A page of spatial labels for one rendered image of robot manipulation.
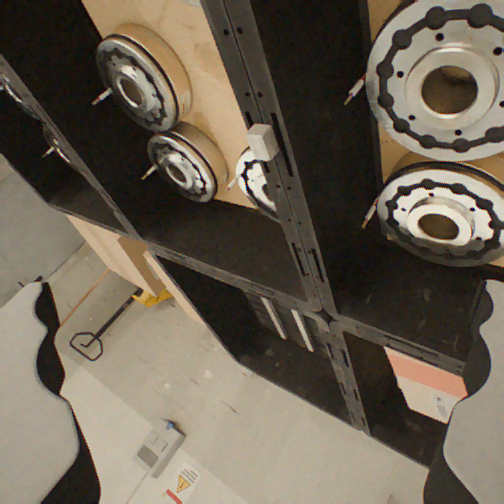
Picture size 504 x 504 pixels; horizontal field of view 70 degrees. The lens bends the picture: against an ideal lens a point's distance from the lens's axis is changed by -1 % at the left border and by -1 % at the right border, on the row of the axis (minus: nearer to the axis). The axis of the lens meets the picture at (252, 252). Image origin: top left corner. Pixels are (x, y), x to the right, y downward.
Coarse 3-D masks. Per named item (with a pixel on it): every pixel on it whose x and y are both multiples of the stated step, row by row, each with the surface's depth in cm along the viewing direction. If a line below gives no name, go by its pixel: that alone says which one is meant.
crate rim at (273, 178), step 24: (216, 0) 17; (216, 24) 18; (0, 48) 33; (240, 72) 19; (240, 96) 21; (48, 120) 39; (72, 144) 41; (264, 168) 24; (120, 216) 49; (288, 216) 27; (144, 240) 51; (288, 240) 29; (216, 264) 44; (264, 288) 40; (312, 288) 33
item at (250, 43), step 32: (224, 0) 17; (256, 0) 16; (256, 32) 17; (256, 64) 18; (256, 96) 20; (288, 128) 21; (288, 160) 23; (288, 192) 25; (320, 256) 28; (320, 288) 32; (352, 320) 34; (448, 352) 29
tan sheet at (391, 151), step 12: (372, 0) 22; (384, 0) 22; (396, 0) 21; (372, 12) 23; (384, 12) 22; (372, 24) 23; (372, 36) 24; (444, 72) 23; (456, 72) 23; (384, 132) 29; (384, 144) 30; (396, 144) 29; (384, 156) 30; (396, 156) 30; (384, 168) 31; (384, 180) 32
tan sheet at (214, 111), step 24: (96, 0) 36; (120, 0) 34; (144, 0) 32; (168, 0) 31; (96, 24) 38; (120, 24) 36; (144, 24) 34; (168, 24) 33; (192, 24) 31; (192, 48) 33; (216, 48) 32; (192, 72) 36; (216, 72) 34; (192, 96) 38; (216, 96) 36; (192, 120) 42; (216, 120) 39; (240, 120) 37; (216, 144) 42; (240, 144) 40; (240, 192) 47
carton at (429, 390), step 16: (400, 368) 41; (416, 368) 39; (432, 368) 37; (400, 384) 45; (416, 384) 42; (432, 384) 40; (448, 384) 38; (416, 400) 46; (432, 400) 43; (448, 400) 41; (432, 416) 47; (448, 416) 44
